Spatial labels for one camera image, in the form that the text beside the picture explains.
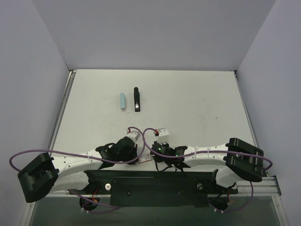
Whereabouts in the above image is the red white staple box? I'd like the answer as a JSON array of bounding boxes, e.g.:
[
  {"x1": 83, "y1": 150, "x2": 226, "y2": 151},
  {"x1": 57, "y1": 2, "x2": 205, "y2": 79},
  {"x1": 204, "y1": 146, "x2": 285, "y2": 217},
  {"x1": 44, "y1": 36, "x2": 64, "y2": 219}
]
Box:
[{"x1": 138, "y1": 153, "x2": 152, "y2": 164}]

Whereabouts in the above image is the light blue white stapler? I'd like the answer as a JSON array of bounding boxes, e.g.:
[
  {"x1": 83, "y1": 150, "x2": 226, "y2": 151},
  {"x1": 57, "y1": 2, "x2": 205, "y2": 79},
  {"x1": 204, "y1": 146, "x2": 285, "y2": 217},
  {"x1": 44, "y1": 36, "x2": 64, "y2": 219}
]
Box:
[{"x1": 119, "y1": 93, "x2": 126, "y2": 111}]

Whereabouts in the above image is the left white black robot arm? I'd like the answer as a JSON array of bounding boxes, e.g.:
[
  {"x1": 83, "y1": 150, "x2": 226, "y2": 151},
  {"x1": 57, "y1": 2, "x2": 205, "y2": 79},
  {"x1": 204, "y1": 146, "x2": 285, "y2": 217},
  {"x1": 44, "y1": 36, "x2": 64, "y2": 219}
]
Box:
[{"x1": 17, "y1": 136, "x2": 137, "y2": 203}]

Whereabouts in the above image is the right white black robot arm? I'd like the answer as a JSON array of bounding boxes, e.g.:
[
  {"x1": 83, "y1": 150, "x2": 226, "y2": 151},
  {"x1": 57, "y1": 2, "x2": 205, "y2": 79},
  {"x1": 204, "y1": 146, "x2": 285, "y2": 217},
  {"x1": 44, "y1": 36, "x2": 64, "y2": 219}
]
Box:
[{"x1": 150, "y1": 138, "x2": 264, "y2": 193}]

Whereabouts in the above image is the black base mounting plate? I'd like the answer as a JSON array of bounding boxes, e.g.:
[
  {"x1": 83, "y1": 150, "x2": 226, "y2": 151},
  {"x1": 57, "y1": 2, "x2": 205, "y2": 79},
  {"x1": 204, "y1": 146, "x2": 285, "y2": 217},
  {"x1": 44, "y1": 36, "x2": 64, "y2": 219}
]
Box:
[{"x1": 79, "y1": 170, "x2": 238, "y2": 207}]

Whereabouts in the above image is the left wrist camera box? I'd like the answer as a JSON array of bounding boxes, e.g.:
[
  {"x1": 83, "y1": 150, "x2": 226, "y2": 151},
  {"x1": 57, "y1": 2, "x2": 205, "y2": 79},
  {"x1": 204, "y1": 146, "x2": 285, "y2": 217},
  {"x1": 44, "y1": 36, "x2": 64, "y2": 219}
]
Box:
[{"x1": 126, "y1": 130, "x2": 141, "y2": 143}]

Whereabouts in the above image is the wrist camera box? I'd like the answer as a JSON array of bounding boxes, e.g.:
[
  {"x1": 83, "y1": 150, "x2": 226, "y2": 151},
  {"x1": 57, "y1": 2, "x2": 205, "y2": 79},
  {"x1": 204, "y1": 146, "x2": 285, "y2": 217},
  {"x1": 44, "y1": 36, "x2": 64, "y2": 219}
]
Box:
[
  {"x1": 155, "y1": 128, "x2": 169, "y2": 144},
  {"x1": 126, "y1": 130, "x2": 141, "y2": 143}
]

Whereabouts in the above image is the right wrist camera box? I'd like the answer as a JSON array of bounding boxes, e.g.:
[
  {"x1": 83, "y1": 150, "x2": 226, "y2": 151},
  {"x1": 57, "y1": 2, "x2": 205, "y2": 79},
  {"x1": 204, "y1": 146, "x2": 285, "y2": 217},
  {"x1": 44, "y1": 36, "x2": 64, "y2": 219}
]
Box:
[{"x1": 155, "y1": 128, "x2": 169, "y2": 144}]

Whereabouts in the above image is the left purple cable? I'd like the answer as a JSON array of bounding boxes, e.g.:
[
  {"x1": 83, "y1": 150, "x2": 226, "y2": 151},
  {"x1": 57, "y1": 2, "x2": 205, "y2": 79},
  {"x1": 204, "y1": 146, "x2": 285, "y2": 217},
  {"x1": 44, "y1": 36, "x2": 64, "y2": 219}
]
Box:
[{"x1": 8, "y1": 126, "x2": 146, "y2": 214}]

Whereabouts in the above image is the purple cable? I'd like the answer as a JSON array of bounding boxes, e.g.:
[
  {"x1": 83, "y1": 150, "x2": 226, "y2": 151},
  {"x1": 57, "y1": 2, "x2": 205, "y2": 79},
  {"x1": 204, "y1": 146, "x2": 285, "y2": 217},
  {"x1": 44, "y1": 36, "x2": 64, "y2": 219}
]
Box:
[
  {"x1": 143, "y1": 128, "x2": 273, "y2": 214},
  {"x1": 8, "y1": 126, "x2": 146, "y2": 214}
]

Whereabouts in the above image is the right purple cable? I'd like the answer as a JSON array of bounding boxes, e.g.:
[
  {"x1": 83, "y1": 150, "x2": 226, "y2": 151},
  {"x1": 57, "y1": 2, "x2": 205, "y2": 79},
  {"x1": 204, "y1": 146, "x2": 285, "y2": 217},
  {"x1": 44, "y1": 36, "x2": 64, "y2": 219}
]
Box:
[{"x1": 143, "y1": 128, "x2": 273, "y2": 214}]

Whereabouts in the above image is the aluminium frame rail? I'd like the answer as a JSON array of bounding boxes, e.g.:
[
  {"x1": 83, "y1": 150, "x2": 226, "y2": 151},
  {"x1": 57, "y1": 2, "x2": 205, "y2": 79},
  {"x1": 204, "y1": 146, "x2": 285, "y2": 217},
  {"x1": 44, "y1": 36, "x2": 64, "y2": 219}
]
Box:
[{"x1": 237, "y1": 176, "x2": 282, "y2": 196}]

